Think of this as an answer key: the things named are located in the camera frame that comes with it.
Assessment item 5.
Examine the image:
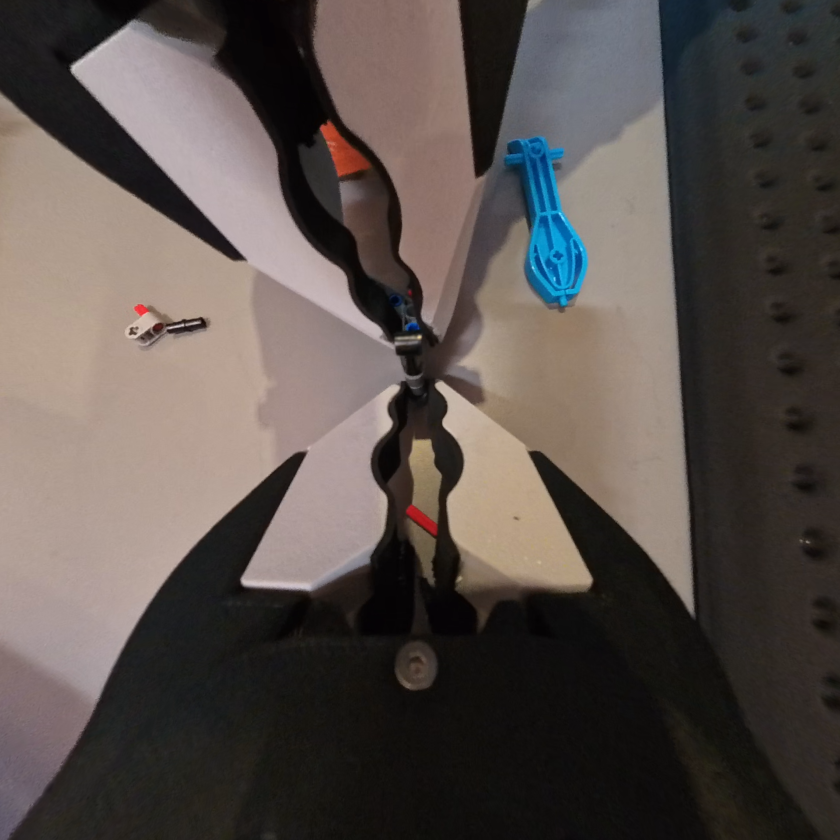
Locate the grey bent holed beam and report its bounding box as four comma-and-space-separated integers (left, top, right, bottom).
384, 279, 422, 333

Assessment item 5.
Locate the white connector with red axle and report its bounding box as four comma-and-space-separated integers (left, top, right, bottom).
124, 303, 169, 346

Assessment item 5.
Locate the light blue brick separator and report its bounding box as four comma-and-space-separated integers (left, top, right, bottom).
504, 136, 589, 313

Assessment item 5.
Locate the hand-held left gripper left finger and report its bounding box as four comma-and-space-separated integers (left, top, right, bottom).
241, 385, 406, 618

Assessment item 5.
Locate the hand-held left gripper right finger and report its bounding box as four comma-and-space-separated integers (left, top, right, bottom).
428, 382, 593, 618

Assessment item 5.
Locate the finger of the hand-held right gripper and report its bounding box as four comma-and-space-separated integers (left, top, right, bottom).
71, 18, 403, 343
307, 0, 491, 343

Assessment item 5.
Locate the black dimpled mat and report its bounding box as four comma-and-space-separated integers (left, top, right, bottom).
659, 0, 840, 840

